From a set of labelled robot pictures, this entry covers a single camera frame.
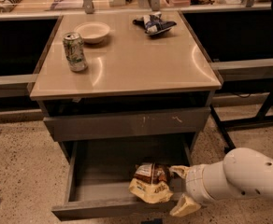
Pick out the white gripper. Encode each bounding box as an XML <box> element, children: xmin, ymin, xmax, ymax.
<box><xmin>169</xmin><ymin>164</ymin><xmax>214</xmax><ymax>217</ymax></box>

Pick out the brown sea salt chip bag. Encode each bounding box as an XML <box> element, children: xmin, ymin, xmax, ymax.
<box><xmin>128</xmin><ymin>163</ymin><xmax>173</xmax><ymax>204</ymax></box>

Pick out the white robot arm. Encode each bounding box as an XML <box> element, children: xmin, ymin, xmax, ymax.
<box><xmin>170</xmin><ymin>147</ymin><xmax>273</xmax><ymax>217</ymax></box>

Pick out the closed grey top drawer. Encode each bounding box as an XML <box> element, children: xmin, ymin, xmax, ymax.
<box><xmin>44</xmin><ymin>107</ymin><xmax>210</xmax><ymax>142</ymax></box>

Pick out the open grey middle drawer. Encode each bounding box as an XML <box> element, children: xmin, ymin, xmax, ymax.
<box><xmin>52</xmin><ymin>133</ymin><xmax>194</xmax><ymax>221</ymax></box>

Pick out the grey drawer cabinet with counter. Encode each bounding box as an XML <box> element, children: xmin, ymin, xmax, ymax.
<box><xmin>29</xmin><ymin>10</ymin><xmax>223</xmax><ymax>164</ymax></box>

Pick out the black table leg with caster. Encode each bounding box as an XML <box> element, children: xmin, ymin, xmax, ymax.
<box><xmin>210</xmin><ymin>105</ymin><xmax>236</xmax><ymax>154</ymax></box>

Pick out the white ceramic bowl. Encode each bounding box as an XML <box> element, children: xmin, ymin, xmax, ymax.
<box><xmin>75</xmin><ymin>21</ymin><xmax>110</xmax><ymax>44</ymax></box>

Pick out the green white soda can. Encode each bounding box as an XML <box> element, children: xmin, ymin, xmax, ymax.
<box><xmin>63</xmin><ymin>32</ymin><xmax>87</xmax><ymax>72</ymax></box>

